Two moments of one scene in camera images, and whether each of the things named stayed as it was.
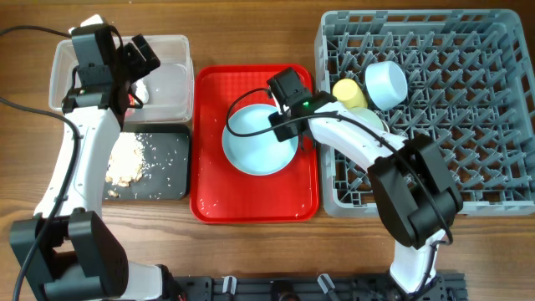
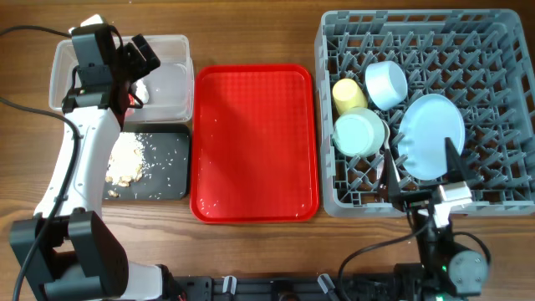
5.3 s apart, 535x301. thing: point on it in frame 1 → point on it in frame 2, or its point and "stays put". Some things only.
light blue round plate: [260, 154] → [425, 127]
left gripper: [140, 67] stays put
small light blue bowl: [385, 84] stays put
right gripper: [282, 131] → [394, 190]
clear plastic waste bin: [170, 96] stays put
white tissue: [141, 91] stays put
